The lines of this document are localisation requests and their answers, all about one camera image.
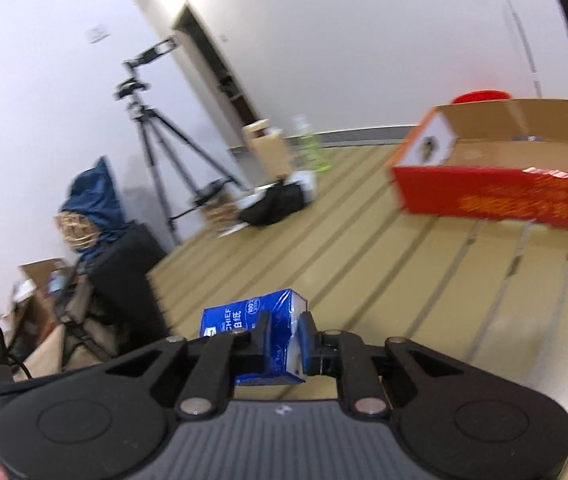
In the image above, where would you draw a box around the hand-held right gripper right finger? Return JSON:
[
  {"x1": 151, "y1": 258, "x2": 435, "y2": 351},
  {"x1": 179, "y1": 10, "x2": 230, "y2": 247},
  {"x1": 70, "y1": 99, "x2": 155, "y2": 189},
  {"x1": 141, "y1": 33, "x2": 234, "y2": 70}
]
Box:
[{"x1": 298, "y1": 312, "x2": 469, "y2": 418}]

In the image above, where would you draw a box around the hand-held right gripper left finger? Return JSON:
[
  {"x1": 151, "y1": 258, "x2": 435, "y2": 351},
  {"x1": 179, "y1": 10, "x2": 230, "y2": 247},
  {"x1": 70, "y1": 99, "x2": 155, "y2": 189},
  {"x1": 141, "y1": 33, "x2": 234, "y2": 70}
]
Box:
[{"x1": 94, "y1": 310, "x2": 271, "y2": 420}]

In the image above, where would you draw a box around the blue tissue pack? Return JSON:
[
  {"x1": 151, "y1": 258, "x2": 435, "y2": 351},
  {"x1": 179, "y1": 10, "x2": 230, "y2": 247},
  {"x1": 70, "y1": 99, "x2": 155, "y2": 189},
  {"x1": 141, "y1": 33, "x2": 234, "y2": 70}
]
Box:
[{"x1": 199, "y1": 287, "x2": 309, "y2": 386}]

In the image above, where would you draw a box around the red cardboard box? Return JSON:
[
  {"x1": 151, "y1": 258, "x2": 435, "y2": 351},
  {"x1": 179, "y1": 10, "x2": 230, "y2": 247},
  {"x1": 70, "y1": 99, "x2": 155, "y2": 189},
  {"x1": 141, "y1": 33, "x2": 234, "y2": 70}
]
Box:
[{"x1": 386, "y1": 97, "x2": 568, "y2": 233}]

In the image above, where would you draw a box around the open cardboard box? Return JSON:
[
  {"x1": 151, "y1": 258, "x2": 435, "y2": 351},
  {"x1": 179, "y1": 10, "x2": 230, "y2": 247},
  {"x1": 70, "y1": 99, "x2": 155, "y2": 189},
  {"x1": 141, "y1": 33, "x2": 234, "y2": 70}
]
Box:
[{"x1": 11, "y1": 257, "x2": 72, "y2": 346}]

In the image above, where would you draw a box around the black bag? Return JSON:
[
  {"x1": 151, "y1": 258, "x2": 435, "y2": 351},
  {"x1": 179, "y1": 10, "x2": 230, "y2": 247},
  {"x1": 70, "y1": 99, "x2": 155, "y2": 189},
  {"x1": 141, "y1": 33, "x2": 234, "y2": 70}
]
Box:
[{"x1": 238, "y1": 180, "x2": 312, "y2": 228}]

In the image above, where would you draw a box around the black chair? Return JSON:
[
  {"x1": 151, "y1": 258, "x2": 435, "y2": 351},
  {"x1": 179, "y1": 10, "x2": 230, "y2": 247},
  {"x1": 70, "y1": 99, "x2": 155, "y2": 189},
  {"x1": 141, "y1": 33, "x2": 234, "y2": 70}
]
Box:
[{"x1": 84, "y1": 222, "x2": 169, "y2": 361}]

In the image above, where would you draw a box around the woven straw hat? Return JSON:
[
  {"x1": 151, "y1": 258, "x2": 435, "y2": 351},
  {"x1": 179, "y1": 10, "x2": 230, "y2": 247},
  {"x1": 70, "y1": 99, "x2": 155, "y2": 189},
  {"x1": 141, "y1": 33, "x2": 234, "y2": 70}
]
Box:
[{"x1": 54, "y1": 212, "x2": 102, "y2": 251}]

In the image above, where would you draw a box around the small brown cardboard box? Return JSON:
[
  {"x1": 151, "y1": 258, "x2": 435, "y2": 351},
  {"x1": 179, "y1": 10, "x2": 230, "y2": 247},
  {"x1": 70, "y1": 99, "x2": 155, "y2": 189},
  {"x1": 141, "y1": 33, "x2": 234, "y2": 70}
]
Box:
[{"x1": 241, "y1": 119, "x2": 297, "y2": 181}]

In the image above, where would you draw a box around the dark blue cloth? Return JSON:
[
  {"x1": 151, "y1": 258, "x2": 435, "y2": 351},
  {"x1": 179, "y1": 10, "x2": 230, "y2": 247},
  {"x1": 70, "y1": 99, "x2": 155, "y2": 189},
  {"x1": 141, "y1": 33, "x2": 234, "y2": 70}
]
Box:
[{"x1": 61, "y1": 156, "x2": 130, "y2": 261}]

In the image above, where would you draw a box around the green plastic bottle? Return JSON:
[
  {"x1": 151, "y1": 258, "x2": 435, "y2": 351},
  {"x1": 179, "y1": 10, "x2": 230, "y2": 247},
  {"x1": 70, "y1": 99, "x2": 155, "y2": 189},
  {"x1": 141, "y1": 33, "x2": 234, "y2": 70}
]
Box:
[{"x1": 291, "y1": 115, "x2": 335, "y2": 173}]

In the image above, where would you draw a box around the red bucket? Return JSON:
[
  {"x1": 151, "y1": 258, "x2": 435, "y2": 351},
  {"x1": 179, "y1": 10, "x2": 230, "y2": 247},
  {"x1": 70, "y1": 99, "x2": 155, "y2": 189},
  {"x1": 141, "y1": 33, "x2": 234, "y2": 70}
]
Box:
[{"x1": 451, "y1": 90, "x2": 512, "y2": 105}]

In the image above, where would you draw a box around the white mop pole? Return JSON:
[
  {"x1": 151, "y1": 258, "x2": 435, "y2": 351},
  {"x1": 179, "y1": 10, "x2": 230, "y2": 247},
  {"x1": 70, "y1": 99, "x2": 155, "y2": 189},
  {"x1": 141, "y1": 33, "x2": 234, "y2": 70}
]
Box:
[{"x1": 496, "y1": 0, "x2": 544, "y2": 98}]

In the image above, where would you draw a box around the black camera tripod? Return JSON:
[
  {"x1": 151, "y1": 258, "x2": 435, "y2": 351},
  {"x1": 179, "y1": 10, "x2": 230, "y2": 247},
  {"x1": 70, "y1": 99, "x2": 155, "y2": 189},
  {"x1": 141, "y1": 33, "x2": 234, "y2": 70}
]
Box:
[{"x1": 114, "y1": 35, "x2": 249, "y2": 246}]

